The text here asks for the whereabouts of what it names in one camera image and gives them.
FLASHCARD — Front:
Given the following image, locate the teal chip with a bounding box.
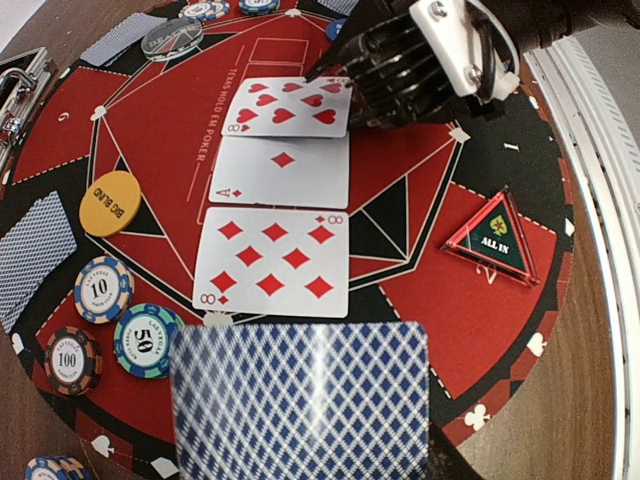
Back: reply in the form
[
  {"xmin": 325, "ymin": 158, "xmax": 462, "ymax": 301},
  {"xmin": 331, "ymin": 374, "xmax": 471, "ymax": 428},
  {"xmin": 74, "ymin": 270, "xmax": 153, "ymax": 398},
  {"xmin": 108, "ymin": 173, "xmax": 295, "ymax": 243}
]
[{"xmin": 114, "ymin": 303, "xmax": 185, "ymax": 379}]

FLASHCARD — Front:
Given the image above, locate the blue small blind button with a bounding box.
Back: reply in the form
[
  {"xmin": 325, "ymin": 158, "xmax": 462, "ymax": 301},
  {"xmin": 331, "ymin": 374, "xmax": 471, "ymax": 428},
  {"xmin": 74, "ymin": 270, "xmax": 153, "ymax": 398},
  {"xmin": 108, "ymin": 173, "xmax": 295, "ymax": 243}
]
[{"xmin": 325, "ymin": 19, "xmax": 346, "ymax": 42}]

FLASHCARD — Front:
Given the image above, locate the ace of diamonds card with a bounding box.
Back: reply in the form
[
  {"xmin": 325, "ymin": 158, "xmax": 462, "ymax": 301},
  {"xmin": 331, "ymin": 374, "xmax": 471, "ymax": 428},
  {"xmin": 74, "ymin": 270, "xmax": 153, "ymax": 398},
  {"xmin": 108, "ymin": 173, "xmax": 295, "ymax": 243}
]
[{"xmin": 209, "ymin": 136, "xmax": 350, "ymax": 209}]

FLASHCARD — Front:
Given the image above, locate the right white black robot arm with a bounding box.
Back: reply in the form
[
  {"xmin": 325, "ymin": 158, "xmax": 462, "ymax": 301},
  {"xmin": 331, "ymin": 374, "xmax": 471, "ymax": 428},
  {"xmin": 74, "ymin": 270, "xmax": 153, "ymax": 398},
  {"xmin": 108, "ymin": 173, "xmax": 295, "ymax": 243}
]
[{"xmin": 305, "ymin": 1, "xmax": 639, "ymax": 129}]

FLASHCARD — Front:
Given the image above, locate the light blue 10 chip stack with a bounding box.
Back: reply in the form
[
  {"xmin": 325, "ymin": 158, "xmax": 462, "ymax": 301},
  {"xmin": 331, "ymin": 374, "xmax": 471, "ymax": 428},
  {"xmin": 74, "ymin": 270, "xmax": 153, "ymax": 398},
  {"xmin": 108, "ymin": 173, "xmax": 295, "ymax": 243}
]
[{"xmin": 25, "ymin": 455, "xmax": 92, "ymax": 480}]

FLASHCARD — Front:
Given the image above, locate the yellow big blind button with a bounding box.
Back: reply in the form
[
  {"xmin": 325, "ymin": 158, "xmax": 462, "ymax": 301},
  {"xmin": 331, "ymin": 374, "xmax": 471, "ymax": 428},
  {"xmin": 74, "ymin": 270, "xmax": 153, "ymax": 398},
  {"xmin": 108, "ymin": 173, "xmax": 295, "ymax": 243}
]
[{"xmin": 79, "ymin": 171, "xmax": 142, "ymax": 238}]

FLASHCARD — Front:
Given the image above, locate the round red black poker mat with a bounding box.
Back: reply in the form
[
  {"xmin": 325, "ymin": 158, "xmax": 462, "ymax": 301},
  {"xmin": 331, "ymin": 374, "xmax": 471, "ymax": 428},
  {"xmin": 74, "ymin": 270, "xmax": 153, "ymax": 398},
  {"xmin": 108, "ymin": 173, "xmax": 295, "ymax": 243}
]
[{"xmin": 1, "ymin": 1, "xmax": 574, "ymax": 479}]

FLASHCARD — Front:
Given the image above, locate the aluminium front rail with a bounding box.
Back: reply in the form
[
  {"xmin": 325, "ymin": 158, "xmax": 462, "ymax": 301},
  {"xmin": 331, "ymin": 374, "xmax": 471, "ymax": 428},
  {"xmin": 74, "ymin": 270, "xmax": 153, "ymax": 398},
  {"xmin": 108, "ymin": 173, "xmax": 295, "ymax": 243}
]
[{"xmin": 524, "ymin": 37, "xmax": 639, "ymax": 479}]

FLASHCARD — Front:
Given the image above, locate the clear dealer button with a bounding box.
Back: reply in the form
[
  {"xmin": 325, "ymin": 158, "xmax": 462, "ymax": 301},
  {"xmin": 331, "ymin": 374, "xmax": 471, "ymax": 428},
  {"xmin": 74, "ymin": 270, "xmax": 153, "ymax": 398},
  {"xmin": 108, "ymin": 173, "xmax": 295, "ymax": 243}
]
[{"xmin": 141, "ymin": 17, "xmax": 204, "ymax": 62}]

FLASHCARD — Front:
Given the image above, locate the eight of hearts card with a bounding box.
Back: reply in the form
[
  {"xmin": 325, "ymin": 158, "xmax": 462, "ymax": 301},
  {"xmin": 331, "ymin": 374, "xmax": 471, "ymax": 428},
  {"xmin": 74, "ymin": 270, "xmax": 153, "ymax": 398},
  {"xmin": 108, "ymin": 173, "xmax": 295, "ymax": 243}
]
[{"xmin": 222, "ymin": 77, "xmax": 352, "ymax": 138}]

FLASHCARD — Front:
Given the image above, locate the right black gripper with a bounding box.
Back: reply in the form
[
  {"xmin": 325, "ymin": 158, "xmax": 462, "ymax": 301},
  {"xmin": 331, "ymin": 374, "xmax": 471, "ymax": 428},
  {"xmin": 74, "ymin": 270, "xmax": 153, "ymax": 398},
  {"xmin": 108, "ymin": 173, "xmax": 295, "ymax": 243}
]
[{"xmin": 305, "ymin": 1, "xmax": 500, "ymax": 130}]

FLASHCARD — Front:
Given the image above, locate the blue checkered card deck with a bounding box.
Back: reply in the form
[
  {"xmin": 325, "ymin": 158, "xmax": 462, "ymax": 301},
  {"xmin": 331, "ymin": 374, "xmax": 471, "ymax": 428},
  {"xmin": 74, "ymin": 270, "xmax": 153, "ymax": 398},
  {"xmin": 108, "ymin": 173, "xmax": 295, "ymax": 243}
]
[{"xmin": 170, "ymin": 322, "xmax": 429, "ymax": 479}]

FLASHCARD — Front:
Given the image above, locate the card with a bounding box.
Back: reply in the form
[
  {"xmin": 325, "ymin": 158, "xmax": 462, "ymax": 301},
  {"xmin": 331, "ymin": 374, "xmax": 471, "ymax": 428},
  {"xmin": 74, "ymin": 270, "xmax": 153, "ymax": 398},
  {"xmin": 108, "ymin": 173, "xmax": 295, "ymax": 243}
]
[
  {"xmin": 1, "ymin": 191, "xmax": 77, "ymax": 332},
  {"xmin": 80, "ymin": 12, "xmax": 167, "ymax": 67},
  {"xmin": 318, "ymin": 0, "xmax": 359, "ymax": 16}
]

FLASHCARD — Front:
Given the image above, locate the chip on seat five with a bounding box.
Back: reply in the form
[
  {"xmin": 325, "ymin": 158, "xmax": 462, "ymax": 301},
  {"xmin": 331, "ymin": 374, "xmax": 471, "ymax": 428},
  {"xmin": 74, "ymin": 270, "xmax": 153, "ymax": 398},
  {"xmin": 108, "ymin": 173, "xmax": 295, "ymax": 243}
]
[{"xmin": 74, "ymin": 256, "xmax": 135, "ymax": 324}]

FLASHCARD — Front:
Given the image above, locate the aluminium poker case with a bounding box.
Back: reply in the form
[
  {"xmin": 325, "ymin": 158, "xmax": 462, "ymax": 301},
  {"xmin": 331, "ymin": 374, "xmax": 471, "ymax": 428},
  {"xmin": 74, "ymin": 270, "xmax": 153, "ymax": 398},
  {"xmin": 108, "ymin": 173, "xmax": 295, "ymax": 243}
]
[{"xmin": 1, "ymin": 47, "xmax": 57, "ymax": 188}]

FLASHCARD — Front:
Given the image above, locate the red chip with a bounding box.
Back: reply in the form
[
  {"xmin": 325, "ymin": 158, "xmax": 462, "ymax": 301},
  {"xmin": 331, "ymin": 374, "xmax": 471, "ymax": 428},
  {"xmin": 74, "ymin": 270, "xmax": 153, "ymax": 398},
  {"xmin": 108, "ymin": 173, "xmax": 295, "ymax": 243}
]
[{"xmin": 44, "ymin": 327, "xmax": 103, "ymax": 396}]

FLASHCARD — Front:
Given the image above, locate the eight of diamonds card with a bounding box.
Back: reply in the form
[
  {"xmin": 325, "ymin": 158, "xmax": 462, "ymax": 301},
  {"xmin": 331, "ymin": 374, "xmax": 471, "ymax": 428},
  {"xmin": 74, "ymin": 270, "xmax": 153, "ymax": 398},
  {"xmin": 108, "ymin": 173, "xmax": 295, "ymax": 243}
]
[{"xmin": 192, "ymin": 207, "xmax": 349, "ymax": 318}]

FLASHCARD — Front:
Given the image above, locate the black triangle marker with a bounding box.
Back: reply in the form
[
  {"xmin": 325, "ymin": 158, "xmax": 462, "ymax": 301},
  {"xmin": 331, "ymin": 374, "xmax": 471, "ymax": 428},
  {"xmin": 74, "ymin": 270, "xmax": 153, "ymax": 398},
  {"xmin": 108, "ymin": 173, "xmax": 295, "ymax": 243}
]
[{"xmin": 441, "ymin": 186, "xmax": 540, "ymax": 287}]

